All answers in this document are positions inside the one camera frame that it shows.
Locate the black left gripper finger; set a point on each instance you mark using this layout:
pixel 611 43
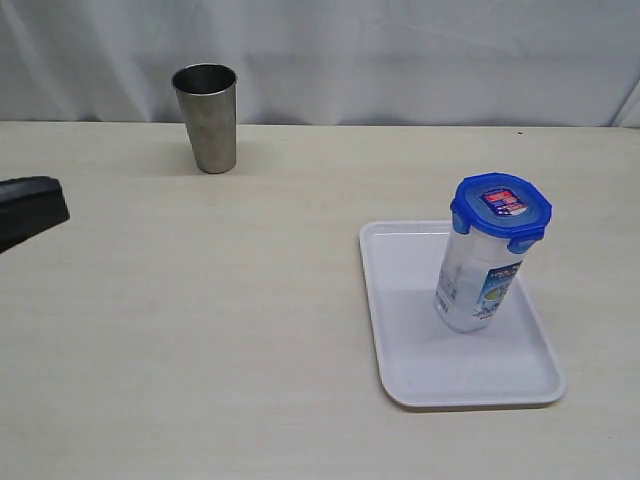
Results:
pixel 25 188
pixel 25 218

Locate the stainless steel cup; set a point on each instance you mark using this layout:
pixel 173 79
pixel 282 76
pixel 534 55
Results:
pixel 206 95

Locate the clear plastic container with label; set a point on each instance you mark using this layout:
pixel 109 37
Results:
pixel 475 275

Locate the blue container lid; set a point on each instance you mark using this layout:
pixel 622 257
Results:
pixel 502 206

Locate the white plastic tray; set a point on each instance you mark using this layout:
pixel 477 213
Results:
pixel 471 347

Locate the white backdrop curtain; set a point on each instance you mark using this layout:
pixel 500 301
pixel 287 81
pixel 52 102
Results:
pixel 573 63

